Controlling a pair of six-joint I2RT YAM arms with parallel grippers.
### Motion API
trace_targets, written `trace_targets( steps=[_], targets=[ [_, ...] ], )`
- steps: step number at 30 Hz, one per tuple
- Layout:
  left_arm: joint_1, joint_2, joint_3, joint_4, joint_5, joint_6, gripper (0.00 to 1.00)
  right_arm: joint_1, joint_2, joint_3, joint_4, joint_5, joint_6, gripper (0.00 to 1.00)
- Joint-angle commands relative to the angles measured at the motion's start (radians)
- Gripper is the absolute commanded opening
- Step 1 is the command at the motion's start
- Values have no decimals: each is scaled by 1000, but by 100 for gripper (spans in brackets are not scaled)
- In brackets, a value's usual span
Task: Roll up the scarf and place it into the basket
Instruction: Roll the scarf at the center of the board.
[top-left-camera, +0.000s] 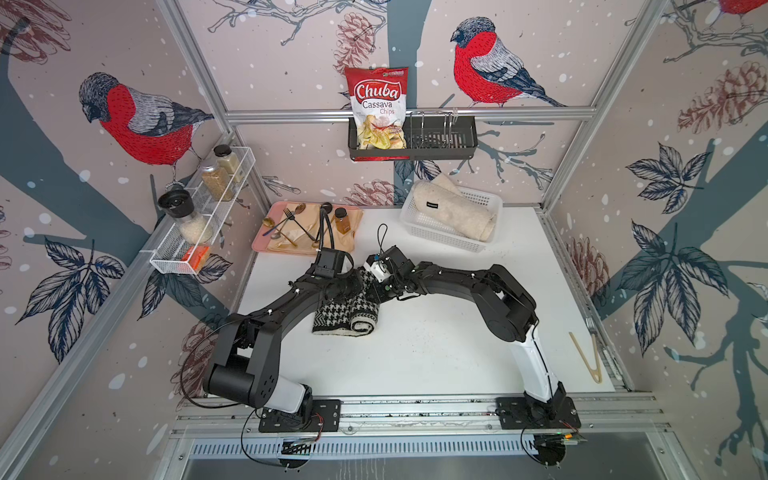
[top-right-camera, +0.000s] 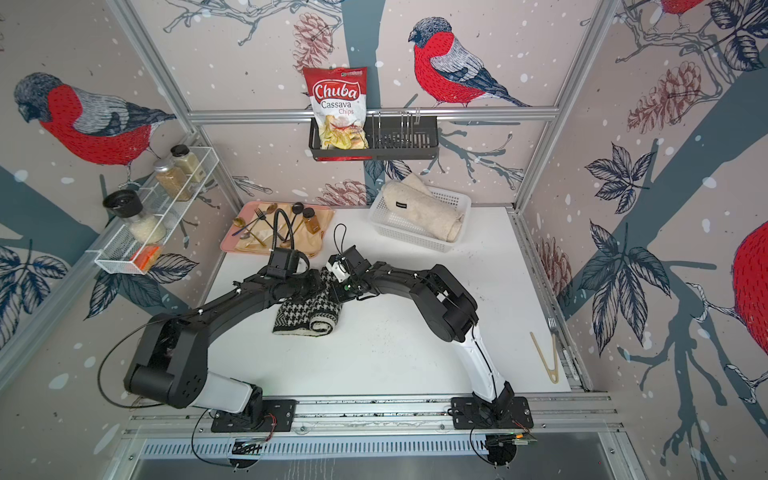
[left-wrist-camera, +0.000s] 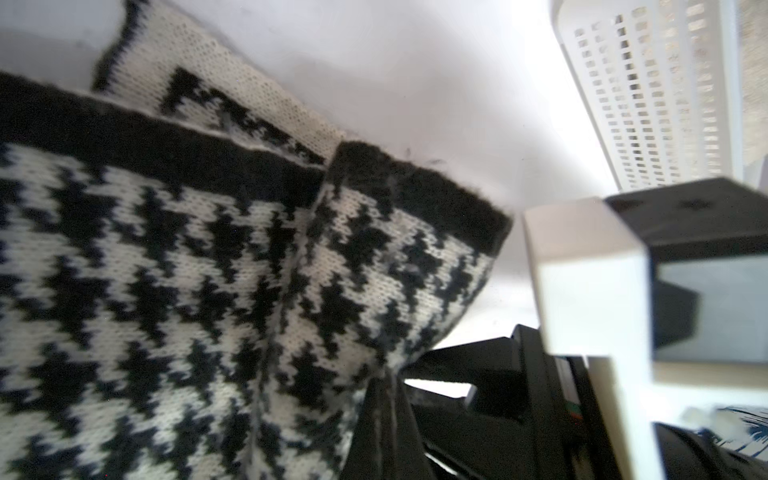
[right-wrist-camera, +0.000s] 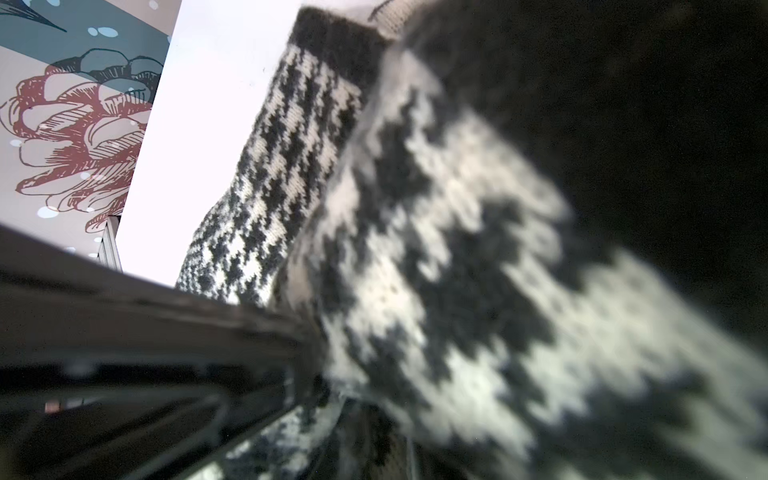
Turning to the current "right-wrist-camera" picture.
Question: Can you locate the black white patterned scarf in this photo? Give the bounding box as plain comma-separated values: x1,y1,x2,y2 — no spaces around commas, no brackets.
177,1,767,479

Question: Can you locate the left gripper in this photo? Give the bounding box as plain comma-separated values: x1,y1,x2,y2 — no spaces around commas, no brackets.
1,228,323,479

